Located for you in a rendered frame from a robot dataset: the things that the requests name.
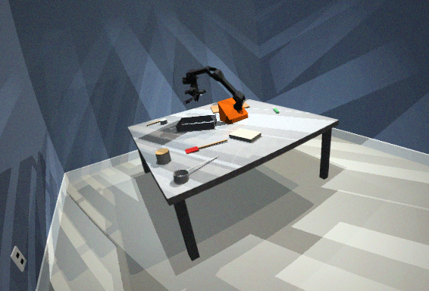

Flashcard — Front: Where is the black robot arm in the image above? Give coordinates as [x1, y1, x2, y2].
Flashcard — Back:
[182, 66, 246, 111]

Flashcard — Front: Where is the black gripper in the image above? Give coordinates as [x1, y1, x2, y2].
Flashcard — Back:
[185, 83, 206, 101]

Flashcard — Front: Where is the grey saucepan with long handle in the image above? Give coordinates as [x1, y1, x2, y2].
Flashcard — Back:
[173, 156, 218, 183]

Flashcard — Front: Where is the dark grey cylinder with tan top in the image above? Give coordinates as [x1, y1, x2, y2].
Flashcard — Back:
[155, 148, 171, 165]

